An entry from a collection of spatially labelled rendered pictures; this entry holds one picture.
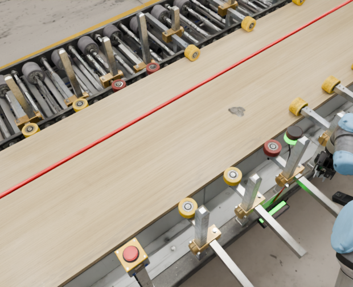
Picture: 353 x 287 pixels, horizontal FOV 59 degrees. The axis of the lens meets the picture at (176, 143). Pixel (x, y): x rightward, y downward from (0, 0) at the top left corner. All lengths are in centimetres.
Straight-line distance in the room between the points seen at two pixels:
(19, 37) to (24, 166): 274
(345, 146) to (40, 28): 371
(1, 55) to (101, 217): 294
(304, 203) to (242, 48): 119
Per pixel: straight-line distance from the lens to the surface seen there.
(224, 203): 165
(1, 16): 470
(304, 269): 229
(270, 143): 153
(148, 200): 135
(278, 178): 148
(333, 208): 149
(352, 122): 112
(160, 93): 172
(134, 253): 93
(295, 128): 130
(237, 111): 162
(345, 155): 105
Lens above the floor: 211
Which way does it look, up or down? 54 degrees down
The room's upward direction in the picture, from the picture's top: 4 degrees counter-clockwise
